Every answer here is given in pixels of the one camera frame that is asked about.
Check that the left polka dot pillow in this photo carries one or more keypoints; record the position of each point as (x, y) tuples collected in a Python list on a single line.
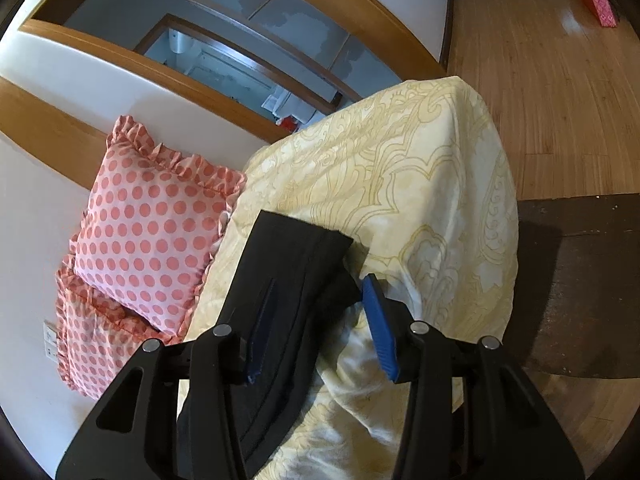
[(95, 335)]

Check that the dark floor rug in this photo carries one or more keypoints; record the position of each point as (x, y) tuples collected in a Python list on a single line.
[(576, 296)]

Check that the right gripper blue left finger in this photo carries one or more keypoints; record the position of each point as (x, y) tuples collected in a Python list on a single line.
[(131, 433)]

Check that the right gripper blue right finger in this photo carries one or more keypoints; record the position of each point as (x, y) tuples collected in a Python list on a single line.
[(472, 412)]

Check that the black pants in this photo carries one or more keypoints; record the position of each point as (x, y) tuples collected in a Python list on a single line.
[(305, 264)]

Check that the polka dot pillow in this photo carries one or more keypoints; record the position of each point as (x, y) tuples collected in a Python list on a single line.
[(154, 221), (95, 335)]

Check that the right polka dot pillow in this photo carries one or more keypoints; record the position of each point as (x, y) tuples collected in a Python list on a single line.
[(154, 221)]

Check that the white wall switch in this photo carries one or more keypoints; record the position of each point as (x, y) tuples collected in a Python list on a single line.
[(50, 341)]

